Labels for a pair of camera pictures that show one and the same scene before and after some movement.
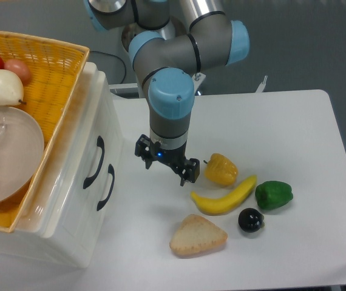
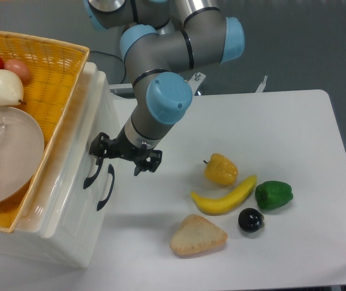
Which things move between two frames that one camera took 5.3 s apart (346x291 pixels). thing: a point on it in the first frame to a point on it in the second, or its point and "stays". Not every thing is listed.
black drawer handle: [100, 143] stays
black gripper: [189, 169] to [122, 148]
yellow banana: [229, 202] stays
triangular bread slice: [196, 235] stays
